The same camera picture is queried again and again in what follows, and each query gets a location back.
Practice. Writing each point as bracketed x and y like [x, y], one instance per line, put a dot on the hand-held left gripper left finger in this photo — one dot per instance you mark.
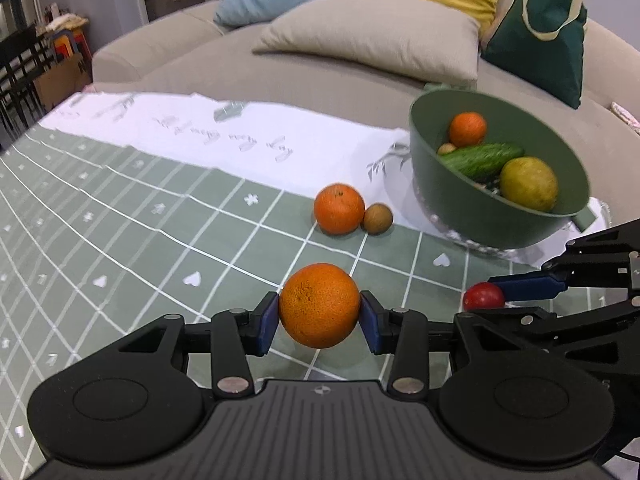
[267, 327]

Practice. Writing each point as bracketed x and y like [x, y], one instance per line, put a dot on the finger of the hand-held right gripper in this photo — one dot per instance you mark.
[590, 330]
[527, 286]

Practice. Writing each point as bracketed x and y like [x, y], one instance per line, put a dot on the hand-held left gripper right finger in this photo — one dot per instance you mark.
[370, 325]

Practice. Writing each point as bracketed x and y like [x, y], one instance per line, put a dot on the red cherry tomato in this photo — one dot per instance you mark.
[481, 297]

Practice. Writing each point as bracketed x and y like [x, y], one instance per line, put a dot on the orange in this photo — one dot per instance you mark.
[320, 305]
[339, 208]
[467, 129]

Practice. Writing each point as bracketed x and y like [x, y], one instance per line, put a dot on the yellow-green round fruit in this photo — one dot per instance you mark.
[529, 183]

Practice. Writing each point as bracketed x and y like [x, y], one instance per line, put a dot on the green colander bowl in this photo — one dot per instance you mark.
[450, 200]

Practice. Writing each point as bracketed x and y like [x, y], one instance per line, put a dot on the green cucumber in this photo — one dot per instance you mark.
[480, 160]

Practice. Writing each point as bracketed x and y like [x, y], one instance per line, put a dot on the small brown kiwi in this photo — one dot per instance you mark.
[446, 148]
[377, 218]

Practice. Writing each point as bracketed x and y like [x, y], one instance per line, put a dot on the clear plastic drip basin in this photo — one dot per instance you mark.
[470, 242]

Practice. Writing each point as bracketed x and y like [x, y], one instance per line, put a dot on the green checked tablecloth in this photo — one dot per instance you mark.
[150, 220]

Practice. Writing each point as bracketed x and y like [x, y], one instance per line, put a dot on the floral cloth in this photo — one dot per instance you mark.
[627, 116]

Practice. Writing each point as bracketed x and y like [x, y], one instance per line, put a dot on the dark green tote bag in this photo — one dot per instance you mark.
[537, 55]

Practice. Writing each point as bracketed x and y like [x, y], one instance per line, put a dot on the beige sofa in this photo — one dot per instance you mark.
[200, 70]

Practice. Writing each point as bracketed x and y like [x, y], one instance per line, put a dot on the beige pillow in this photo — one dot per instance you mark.
[375, 40]

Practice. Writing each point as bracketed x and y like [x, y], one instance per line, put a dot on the cardboard box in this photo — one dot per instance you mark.
[62, 82]

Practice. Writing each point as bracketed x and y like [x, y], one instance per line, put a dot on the stack of coloured stools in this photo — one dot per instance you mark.
[67, 45]

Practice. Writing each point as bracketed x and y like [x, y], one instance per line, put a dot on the dark dining chair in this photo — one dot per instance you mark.
[17, 85]

